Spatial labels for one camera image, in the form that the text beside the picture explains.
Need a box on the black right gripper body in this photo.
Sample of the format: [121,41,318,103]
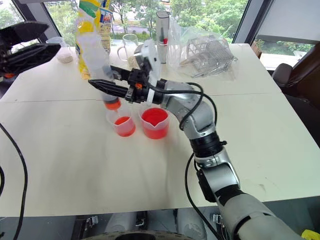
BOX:
[125,68,151,105]

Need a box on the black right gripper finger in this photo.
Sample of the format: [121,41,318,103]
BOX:
[109,65,132,81]
[87,78,132,98]

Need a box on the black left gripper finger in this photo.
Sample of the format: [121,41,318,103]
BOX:
[0,20,50,49]
[4,43,62,75]

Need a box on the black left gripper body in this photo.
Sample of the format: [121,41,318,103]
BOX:
[0,34,14,76]

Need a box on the clear cup with white powder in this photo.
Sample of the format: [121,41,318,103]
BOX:
[46,36,74,64]

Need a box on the clear plastic cup red liquid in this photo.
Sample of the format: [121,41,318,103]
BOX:
[138,106,170,140]
[106,109,137,138]

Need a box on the clear glass mug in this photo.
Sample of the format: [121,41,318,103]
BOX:
[116,33,140,70]

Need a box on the yellow printed plastic bag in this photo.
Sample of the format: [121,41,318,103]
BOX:
[74,0,113,80]

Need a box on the clear plastic bag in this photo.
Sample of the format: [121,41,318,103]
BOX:
[166,24,240,82]

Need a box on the grey rounded shape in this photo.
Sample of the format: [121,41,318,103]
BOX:
[176,208,209,240]
[104,211,138,234]

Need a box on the brown leather chair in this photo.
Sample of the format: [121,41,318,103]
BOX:
[271,41,320,127]

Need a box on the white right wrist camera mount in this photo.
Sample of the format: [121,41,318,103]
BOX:
[134,39,163,103]

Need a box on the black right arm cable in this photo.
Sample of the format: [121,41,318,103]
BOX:
[146,81,227,240]

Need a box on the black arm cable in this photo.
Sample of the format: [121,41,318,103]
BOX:
[0,121,29,240]
[146,81,227,240]

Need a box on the metal wire basket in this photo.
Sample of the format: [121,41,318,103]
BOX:
[186,37,239,78]

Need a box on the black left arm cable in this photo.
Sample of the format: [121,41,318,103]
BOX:
[0,121,29,240]

